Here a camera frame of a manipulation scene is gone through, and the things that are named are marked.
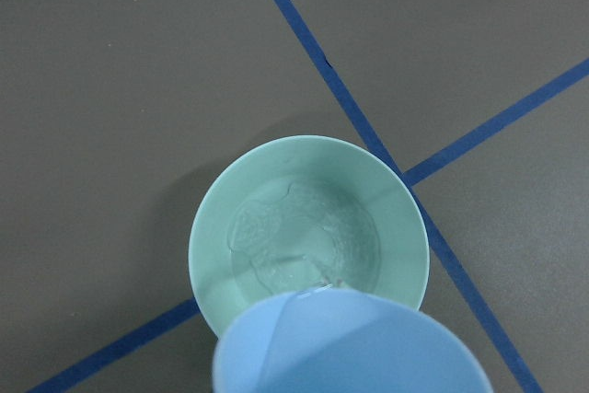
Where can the light blue plastic cup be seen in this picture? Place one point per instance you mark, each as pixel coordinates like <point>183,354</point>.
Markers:
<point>336,340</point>

